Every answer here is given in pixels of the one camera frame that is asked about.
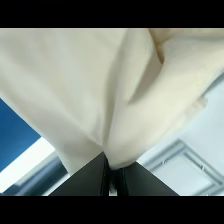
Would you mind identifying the silver frame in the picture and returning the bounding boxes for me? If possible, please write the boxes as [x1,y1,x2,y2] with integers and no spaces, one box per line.
[138,74,224,197]

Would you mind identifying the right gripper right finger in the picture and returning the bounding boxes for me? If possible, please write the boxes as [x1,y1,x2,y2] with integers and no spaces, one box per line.
[114,161,180,197]

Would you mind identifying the cream shirt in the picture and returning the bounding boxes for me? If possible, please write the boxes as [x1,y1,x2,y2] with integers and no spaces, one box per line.
[0,28,224,175]

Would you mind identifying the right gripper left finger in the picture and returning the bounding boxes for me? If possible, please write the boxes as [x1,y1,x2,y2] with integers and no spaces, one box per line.
[49,151,111,197]

